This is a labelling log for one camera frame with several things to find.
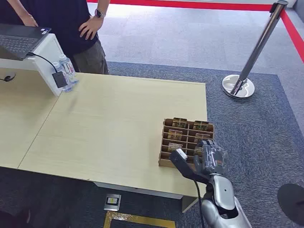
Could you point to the brown cardboard card holder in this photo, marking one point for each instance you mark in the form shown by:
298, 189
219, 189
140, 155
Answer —
185, 138

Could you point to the dark grey laptop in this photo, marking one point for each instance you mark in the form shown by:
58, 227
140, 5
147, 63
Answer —
19, 41

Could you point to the yellow floor tape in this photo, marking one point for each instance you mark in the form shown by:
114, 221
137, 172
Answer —
139, 219

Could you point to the short red barrier belt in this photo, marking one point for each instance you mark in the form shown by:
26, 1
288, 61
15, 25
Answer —
293, 33

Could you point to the chrome stanchion post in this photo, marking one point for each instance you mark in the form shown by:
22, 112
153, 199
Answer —
251, 59

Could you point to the person's left forearm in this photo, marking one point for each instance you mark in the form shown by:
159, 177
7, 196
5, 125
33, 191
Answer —
102, 5

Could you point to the wrist watch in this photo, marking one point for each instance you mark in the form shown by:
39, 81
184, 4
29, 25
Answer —
99, 13

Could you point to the person's right forearm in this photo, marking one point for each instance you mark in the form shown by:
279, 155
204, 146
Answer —
19, 8

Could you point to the silver floor socket box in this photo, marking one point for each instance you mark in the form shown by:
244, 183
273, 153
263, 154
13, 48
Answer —
112, 202

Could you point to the black round disc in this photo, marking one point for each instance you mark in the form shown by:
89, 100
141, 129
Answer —
292, 203

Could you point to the white desk riser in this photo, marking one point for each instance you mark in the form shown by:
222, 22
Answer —
44, 53

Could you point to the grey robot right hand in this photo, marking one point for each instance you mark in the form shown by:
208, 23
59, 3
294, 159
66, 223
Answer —
212, 160

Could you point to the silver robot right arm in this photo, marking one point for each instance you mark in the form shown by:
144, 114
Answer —
223, 198

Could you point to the green gold card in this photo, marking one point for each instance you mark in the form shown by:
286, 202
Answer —
201, 137
201, 125
175, 134
179, 122
174, 146

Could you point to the person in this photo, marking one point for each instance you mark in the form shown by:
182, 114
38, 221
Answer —
62, 25

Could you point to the long red barrier belt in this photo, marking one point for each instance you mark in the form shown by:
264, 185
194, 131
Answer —
180, 4

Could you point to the person's left hand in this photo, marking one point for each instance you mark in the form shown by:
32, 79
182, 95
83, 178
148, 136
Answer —
90, 27

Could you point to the dark blue floor rug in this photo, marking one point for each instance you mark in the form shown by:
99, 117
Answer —
249, 132

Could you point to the black power adapter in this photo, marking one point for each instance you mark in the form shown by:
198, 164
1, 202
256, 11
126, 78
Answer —
59, 79

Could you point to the clear plastic water bottle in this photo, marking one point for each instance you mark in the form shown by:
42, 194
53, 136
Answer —
69, 70
64, 78

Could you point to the person's right hand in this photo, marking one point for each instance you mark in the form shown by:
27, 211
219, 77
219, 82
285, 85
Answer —
29, 21

